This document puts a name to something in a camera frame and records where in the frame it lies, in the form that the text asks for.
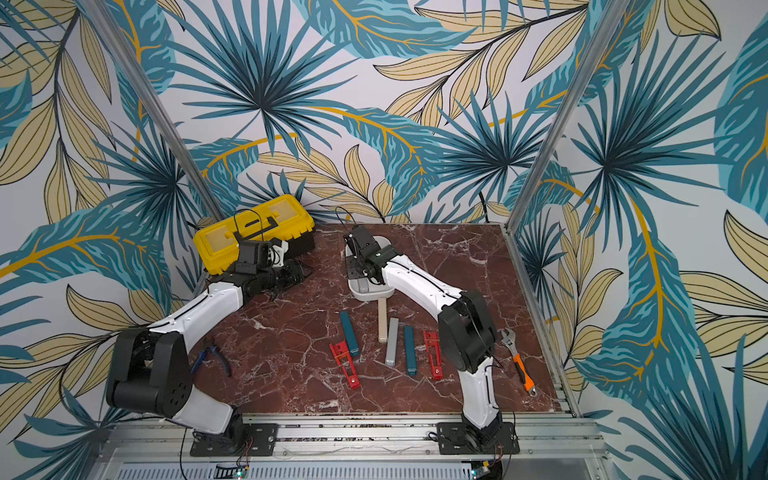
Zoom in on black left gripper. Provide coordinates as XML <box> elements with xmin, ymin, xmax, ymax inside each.
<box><xmin>256</xmin><ymin>257</ymin><xmax>315</xmax><ymax>293</ymax></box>

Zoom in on white plastic storage box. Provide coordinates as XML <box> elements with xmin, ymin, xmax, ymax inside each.
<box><xmin>345</xmin><ymin>246</ymin><xmax>395</xmax><ymax>302</ymax></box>

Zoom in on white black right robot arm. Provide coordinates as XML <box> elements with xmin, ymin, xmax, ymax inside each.
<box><xmin>347</xmin><ymin>242</ymin><xmax>503</xmax><ymax>437</ymax></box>

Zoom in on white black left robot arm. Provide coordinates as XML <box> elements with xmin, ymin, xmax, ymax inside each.
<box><xmin>106</xmin><ymin>260</ymin><xmax>312</xmax><ymax>435</ymax></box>

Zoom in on beige wooden block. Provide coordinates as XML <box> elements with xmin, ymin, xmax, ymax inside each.
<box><xmin>377</xmin><ymin>297</ymin><xmax>388</xmax><ymax>344</ymax></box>

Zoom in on yellow black toolbox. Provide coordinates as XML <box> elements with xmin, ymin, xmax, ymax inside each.
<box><xmin>194</xmin><ymin>194</ymin><xmax>315</xmax><ymax>275</ymax></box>

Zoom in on teal block left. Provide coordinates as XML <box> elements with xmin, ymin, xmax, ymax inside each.
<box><xmin>340</xmin><ymin>311</ymin><xmax>360</xmax><ymax>358</ymax></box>

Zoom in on teal block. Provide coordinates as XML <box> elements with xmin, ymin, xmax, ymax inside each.
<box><xmin>403</xmin><ymin>325</ymin><xmax>418</xmax><ymax>376</ymax></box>
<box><xmin>340</xmin><ymin>311</ymin><xmax>360</xmax><ymax>358</ymax></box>

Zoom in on teal block right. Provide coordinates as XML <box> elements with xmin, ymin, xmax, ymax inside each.
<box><xmin>403</xmin><ymin>325</ymin><xmax>418</xmax><ymax>376</ymax></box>

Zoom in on red clip tool left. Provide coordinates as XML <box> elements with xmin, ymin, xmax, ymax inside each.
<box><xmin>329</xmin><ymin>341</ymin><xmax>360</xmax><ymax>389</ymax></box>

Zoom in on red clip tool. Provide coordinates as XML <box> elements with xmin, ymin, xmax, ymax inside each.
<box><xmin>423</xmin><ymin>330</ymin><xmax>444</xmax><ymax>381</ymax></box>
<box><xmin>329</xmin><ymin>341</ymin><xmax>360</xmax><ymax>389</ymax></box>

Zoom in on red clip tool right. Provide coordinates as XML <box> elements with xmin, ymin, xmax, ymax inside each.
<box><xmin>423</xmin><ymin>330</ymin><xmax>444</xmax><ymax>381</ymax></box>

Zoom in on orange adjustable wrench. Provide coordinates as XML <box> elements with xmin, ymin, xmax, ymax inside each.
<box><xmin>500</xmin><ymin>328</ymin><xmax>538</xmax><ymax>397</ymax></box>

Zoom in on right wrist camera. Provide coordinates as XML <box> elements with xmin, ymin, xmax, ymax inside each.
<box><xmin>345</xmin><ymin>225</ymin><xmax>381</xmax><ymax>259</ymax></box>

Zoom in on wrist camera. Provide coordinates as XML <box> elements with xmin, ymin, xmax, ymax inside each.
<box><xmin>234</xmin><ymin>239</ymin><xmax>289</xmax><ymax>274</ymax></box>
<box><xmin>345</xmin><ymin>225</ymin><xmax>381</xmax><ymax>259</ymax></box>

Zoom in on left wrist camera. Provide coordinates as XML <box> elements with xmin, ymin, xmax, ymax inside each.
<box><xmin>234</xmin><ymin>239</ymin><xmax>289</xmax><ymax>274</ymax></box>

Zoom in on blue handled pliers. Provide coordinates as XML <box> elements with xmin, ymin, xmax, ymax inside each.
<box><xmin>191</xmin><ymin>338</ymin><xmax>232</xmax><ymax>378</ymax></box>

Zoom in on left aluminium corner post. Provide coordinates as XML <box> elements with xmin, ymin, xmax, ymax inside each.
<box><xmin>81</xmin><ymin>0</ymin><xmax>226</xmax><ymax>221</ymax></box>

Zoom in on aluminium corner post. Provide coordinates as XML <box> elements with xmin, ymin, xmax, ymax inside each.
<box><xmin>506</xmin><ymin>0</ymin><xmax>632</xmax><ymax>234</ymax></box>
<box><xmin>81</xmin><ymin>0</ymin><xmax>226</xmax><ymax>221</ymax></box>

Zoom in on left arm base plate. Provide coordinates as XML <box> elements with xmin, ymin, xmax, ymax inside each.
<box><xmin>190</xmin><ymin>423</ymin><xmax>278</xmax><ymax>457</ymax></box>

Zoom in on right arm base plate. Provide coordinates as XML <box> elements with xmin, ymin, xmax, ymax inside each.
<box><xmin>436</xmin><ymin>422</ymin><xmax>520</xmax><ymax>455</ymax></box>

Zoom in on aluminium front rail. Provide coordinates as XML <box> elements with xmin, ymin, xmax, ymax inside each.
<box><xmin>87</xmin><ymin>414</ymin><xmax>619</xmax><ymax>479</ymax></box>

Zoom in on right aluminium corner post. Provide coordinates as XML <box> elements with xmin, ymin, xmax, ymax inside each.
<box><xmin>506</xmin><ymin>0</ymin><xmax>632</xmax><ymax>234</ymax></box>

